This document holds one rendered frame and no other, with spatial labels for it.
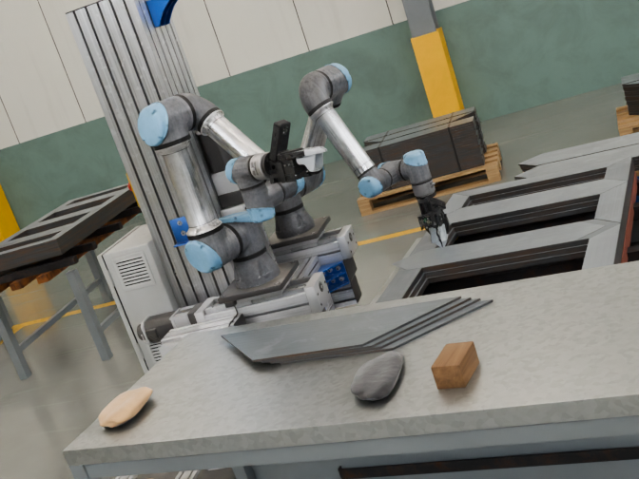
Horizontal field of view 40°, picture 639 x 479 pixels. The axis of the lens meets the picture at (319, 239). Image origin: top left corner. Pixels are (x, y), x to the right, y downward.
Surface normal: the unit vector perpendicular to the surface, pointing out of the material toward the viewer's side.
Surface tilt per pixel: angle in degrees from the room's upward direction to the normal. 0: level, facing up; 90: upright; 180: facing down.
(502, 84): 90
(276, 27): 90
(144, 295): 90
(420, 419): 90
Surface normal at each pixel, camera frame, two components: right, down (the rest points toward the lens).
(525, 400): -0.31, -0.92
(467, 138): -0.19, 0.32
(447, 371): -0.42, 0.37
